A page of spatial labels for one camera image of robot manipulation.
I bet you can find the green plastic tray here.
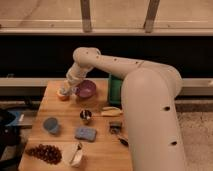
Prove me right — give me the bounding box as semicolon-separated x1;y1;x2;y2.
108;75;122;106

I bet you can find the small dark metal box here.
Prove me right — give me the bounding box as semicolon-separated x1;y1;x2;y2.
109;121;122;134

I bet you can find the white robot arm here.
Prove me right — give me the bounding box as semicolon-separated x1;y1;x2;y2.
59;47;187;171

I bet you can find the orange apple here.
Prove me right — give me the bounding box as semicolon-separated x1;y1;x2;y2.
57;89;70;101

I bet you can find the bunch of dark grapes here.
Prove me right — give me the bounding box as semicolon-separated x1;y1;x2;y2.
26;144;62;164

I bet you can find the purple bowl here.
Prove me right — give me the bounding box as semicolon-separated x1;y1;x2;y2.
76;80;96;98

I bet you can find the small metal cup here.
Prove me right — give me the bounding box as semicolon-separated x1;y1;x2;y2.
80;110;92;125

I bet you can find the dark chair at left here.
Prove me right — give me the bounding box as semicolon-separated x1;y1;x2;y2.
0;108;21;171

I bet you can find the black handled knife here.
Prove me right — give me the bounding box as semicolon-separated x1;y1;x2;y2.
118;138;129;147

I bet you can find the blue sponge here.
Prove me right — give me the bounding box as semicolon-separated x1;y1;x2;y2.
75;127;97;142

